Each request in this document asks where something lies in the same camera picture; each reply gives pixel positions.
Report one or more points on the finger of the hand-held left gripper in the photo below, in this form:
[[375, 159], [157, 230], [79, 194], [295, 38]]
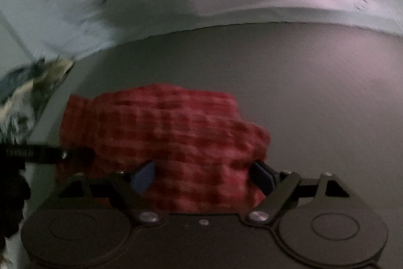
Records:
[[78, 155]]

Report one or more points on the cream garment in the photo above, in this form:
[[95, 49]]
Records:
[[58, 69]]

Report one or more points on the red checked garment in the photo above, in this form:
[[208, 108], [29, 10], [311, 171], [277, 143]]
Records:
[[176, 130]]

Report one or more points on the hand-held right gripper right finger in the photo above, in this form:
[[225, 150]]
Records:
[[263, 178]]

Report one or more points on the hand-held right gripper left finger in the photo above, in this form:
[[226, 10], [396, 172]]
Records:
[[143, 177]]

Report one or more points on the grey-blue crumpled garment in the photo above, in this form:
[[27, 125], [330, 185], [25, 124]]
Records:
[[19, 105]]

